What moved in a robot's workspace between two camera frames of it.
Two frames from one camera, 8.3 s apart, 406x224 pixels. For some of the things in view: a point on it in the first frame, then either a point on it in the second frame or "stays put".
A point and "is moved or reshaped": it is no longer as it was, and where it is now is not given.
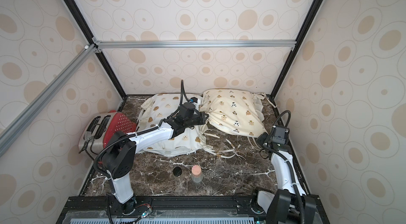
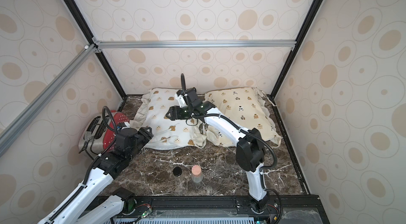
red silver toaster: [98, 130] stays put
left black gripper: [203, 120] -> [145, 133]
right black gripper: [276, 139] -> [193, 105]
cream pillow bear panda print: [238, 112] is moved or reshaped
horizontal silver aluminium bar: [141, 44] stays put
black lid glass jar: [177, 171] stays put
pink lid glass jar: [196, 175] stays put
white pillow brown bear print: [186, 142] is moved or reshaped
